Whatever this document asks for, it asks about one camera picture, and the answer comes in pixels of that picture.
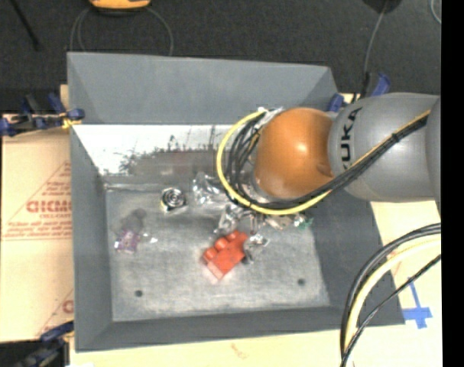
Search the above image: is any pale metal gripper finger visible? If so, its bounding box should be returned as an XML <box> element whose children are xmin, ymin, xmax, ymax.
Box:
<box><xmin>243</xmin><ymin>232</ymin><xmax>271</xmax><ymax>264</ymax></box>
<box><xmin>214</xmin><ymin>203</ymin><xmax>241</xmax><ymax>237</ymax></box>

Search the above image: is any red toy building brick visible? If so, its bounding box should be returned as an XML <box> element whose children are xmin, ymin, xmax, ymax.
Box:
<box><xmin>201</xmin><ymin>229</ymin><xmax>250</xmax><ymax>282</ymax></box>

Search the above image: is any clear crinkled plastic wrapper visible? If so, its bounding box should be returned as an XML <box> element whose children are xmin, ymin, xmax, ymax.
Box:
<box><xmin>190</xmin><ymin>171</ymin><xmax>227</xmax><ymax>206</ymax></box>

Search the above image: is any round black and silver disc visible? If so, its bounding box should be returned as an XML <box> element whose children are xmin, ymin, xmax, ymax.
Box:
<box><xmin>160</xmin><ymin>187</ymin><xmax>189</xmax><ymax>214</ymax></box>

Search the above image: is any grey metal bin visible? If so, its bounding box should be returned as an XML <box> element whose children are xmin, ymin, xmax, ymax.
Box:
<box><xmin>66</xmin><ymin>51</ymin><xmax>405</xmax><ymax>351</ymax></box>

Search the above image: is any small purple packet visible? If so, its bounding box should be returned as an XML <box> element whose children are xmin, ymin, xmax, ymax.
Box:
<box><xmin>113</xmin><ymin>229</ymin><xmax>158</xmax><ymax>255</ymax></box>

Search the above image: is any brown cardboard board, red print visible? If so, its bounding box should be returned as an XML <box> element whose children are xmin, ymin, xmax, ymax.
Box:
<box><xmin>0</xmin><ymin>112</ymin><xmax>76</xmax><ymax>344</ymax></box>

